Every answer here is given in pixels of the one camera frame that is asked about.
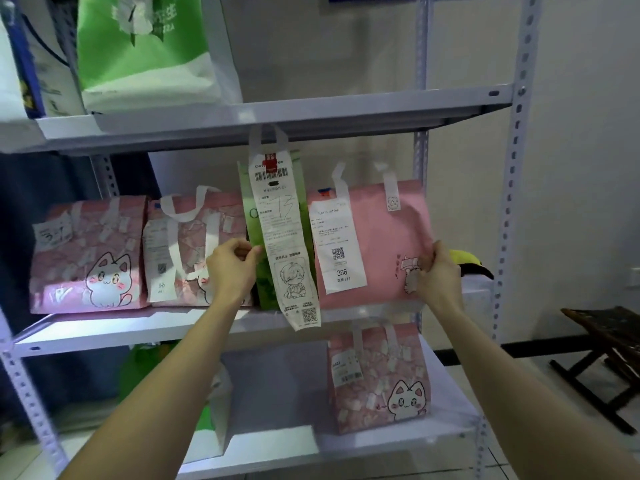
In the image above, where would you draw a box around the plain pink tote bag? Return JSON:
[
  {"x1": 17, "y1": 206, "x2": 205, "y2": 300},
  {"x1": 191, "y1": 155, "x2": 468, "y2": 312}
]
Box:
[{"x1": 306, "y1": 162, "x2": 435, "y2": 311}]

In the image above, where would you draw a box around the green paper bag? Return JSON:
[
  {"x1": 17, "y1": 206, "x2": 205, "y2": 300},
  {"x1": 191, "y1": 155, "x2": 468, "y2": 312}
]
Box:
[{"x1": 237, "y1": 149, "x2": 317, "y2": 311}]

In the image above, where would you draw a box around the person's left hand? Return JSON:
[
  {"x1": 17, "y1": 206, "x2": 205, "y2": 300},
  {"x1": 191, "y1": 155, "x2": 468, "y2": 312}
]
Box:
[{"x1": 206, "y1": 238, "x2": 264, "y2": 308}]

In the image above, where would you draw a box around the person's right hand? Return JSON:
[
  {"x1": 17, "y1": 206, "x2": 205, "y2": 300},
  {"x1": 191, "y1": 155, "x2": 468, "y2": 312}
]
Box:
[{"x1": 413, "y1": 239, "x2": 465, "y2": 317}]

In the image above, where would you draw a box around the long white receipt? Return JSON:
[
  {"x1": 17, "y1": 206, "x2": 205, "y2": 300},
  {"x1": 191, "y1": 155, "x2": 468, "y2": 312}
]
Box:
[{"x1": 248, "y1": 124, "x2": 322, "y2": 332}]

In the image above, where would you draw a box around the white receipt with square code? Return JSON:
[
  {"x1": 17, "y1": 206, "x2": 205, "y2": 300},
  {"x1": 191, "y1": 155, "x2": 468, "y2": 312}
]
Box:
[{"x1": 308, "y1": 198, "x2": 368, "y2": 295}]

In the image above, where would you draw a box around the yellow and black plush toy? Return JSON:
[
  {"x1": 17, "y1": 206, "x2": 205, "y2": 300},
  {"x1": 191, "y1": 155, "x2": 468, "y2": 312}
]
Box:
[{"x1": 448, "y1": 250, "x2": 495, "y2": 281}]

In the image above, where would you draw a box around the small pink cat bag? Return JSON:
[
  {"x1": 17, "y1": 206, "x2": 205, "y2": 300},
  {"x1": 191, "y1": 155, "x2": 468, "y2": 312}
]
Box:
[{"x1": 327, "y1": 320, "x2": 432, "y2": 435}]

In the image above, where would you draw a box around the pink cat bag with receipt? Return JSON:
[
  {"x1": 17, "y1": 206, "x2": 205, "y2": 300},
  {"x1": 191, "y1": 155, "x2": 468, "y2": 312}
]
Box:
[{"x1": 142, "y1": 185, "x2": 255, "y2": 308}]

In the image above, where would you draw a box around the pink cat bag with handwritten note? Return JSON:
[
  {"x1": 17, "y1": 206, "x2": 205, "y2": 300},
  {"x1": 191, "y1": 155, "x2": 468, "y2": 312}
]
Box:
[{"x1": 28, "y1": 195, "x2": 151, "y2": 315}]

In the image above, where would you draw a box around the white metal shelving rack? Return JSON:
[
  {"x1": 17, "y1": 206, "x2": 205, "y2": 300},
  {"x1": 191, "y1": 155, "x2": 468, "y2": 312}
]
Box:
[{"x1": 0, "y1": 0, "x2": 545, "y2": 480}]

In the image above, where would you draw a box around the person's left forearm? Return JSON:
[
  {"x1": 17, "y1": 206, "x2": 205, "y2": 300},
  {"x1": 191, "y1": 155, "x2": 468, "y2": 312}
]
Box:
[{"x1": 59, "y1": 297, "x2": 244, "y2": 480}]

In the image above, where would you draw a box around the dark wooden folding stool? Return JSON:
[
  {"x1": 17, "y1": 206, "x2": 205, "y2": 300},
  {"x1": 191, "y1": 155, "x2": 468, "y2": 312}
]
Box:
[{"x1": 549, "y1": 306, "x2": 640, "y2": 436}]

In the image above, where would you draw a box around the blue and white bag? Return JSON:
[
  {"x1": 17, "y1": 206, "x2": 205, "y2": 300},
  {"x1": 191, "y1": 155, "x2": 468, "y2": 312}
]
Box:
[{"x1": 0, "y1": 0, "x2": 86, "y2": 120}]

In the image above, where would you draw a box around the green bag with white base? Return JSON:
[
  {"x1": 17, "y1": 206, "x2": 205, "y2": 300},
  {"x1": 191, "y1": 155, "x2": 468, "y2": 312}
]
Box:
[{"x1": 118, "y1": 341, "x2": 234, "y2": 464}]

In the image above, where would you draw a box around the green and white tote bag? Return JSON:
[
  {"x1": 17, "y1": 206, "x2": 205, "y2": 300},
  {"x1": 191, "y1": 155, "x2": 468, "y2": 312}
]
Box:
[{"x1": 76, "y1": 0, "x2": 223, "y2": 114}]

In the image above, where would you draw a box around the person's right forearm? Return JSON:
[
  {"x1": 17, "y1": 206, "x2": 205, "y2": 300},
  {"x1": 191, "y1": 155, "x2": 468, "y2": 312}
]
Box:
[{"x1": 429, "y1": 300, "x2": 640, "y2": 480}]

